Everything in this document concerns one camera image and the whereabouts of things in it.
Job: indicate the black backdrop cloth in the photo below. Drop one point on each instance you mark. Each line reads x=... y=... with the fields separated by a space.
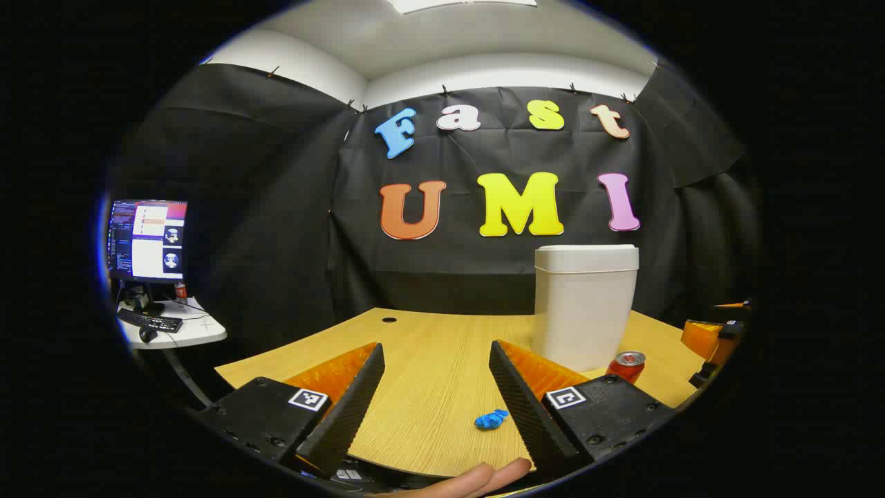
x=290 y=242

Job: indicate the red pop can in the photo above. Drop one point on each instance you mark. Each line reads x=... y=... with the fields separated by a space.
x=628 y=366

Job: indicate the black keyboard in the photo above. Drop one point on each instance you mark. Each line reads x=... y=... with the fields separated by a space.
x=148 y=321

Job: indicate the blue paper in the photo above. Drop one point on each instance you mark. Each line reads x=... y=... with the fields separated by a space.
x=491 y=419

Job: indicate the ceiling light panel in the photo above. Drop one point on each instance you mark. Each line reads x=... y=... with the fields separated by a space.
x=456 y=4

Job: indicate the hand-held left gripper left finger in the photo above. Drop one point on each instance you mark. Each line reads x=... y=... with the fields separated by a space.
x=349 y=408

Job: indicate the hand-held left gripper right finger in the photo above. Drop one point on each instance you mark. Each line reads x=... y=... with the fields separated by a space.
x=525 y=408

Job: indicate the small red drink can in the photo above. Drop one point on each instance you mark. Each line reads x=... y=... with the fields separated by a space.
x=180 y=290

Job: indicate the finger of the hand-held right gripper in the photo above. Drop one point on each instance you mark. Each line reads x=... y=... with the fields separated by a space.
x=702 y=335
x=733 y=304

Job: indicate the white desktop garbage bin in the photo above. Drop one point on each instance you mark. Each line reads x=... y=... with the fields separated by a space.
x=584 y=311

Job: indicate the black computer mouse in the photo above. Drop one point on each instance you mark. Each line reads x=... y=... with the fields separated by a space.
x=147 y=335

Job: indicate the computer monitor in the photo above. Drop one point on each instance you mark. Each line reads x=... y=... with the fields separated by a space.
x=148 y=238

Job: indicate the white side table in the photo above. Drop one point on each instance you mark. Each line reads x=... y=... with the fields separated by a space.
x=200 y=330

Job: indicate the wooden desktop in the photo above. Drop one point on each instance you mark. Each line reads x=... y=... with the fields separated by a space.
x=435 y=373

